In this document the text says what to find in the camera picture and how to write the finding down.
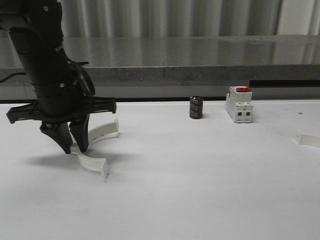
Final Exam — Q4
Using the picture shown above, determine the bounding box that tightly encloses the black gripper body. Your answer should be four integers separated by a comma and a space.
6, 72, 118, 131

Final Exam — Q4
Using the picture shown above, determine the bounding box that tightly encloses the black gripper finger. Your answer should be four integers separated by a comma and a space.
40, 122, 73, 154
69, 114, 90, 153

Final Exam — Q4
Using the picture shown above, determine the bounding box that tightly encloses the white half-ring pipe clamp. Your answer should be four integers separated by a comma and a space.
69, 117, 120, 183

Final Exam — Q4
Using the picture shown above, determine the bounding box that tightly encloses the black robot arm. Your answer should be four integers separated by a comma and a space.
0, 0, 117, 154

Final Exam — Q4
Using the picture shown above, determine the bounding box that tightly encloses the white pleated curtain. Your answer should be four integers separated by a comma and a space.
61, 0, 320, 38

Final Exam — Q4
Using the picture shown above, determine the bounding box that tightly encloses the black cylindrical capacitor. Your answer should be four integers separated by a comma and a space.
189, 96, 203, 119

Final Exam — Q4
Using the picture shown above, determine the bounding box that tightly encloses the grey stone ledge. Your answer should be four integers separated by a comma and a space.
0, 34, 320, 82

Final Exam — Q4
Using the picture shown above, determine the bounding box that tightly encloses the black cable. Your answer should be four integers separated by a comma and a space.
0, 72, 27, 83

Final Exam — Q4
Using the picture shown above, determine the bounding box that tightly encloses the white circuit breaker red switch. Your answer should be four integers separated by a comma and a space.
226, 86, 254, 124

